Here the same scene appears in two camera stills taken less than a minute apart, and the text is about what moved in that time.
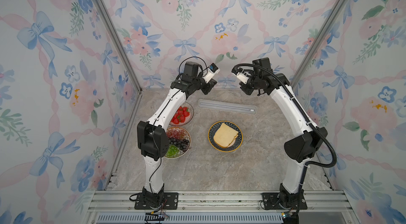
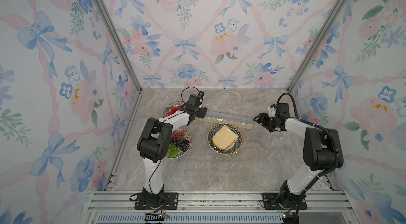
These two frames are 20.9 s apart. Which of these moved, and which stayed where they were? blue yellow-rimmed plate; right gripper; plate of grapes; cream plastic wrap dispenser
Moved: right gripper; cream plastic wrap dispenser
Stayed: plate of grapes; blue yellow-rimmed plate
